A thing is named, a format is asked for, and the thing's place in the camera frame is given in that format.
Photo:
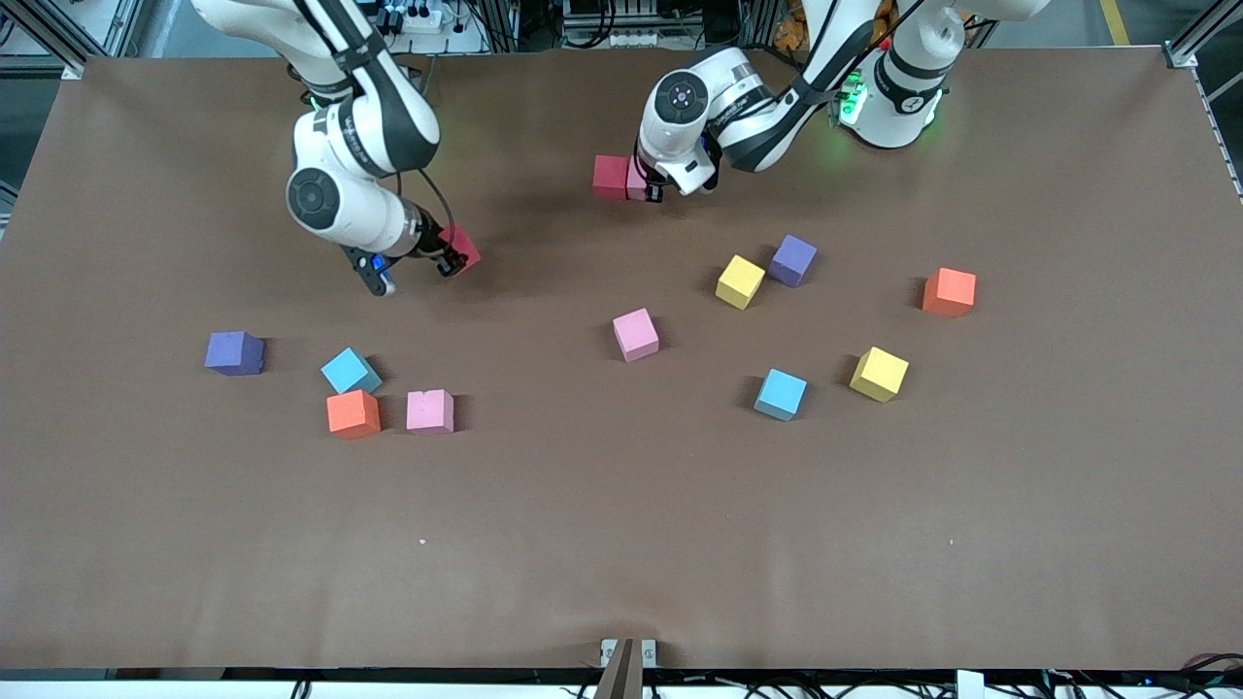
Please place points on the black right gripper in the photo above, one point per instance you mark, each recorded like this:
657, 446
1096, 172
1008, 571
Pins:
430, 245

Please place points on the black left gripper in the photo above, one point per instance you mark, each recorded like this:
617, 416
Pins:
653, 188

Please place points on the red foam block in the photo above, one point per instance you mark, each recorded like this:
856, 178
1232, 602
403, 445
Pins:
466, 243
610, 177

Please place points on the yellow foam block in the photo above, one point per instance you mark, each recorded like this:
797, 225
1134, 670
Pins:
740, 282
879, 374

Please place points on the pink notched foam block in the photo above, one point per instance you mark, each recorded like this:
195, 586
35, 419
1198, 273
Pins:
430, 412

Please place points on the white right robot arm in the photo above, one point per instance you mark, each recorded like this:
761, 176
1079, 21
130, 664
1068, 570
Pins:
330, 199

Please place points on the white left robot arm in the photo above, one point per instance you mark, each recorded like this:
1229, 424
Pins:
680, 97

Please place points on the blue foam block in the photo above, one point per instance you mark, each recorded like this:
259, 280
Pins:
350, 371
781, 394

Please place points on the purple foam block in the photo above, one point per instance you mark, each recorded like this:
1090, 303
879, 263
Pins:
233, 353
792, 260

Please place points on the orange foam block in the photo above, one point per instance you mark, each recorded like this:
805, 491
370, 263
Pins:
949, 293
353, 415

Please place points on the bag of orange snacks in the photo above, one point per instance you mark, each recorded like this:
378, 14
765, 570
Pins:
789, 37

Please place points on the white power strip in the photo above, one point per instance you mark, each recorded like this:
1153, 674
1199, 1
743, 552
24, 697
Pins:
422, 19

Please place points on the paper table cover sheet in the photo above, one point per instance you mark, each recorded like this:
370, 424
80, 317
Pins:
621, 505

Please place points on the small metal bracket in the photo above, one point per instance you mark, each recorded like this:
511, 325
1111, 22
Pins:
649, 652

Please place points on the grey camera mount pole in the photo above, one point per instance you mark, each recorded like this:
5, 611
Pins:
621, 675

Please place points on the aluminium frame profile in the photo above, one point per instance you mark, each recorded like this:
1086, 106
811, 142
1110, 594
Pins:
58, 47
1190, 49

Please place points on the aluminium table edge rail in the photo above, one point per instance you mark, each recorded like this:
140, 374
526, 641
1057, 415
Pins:
1222, 136

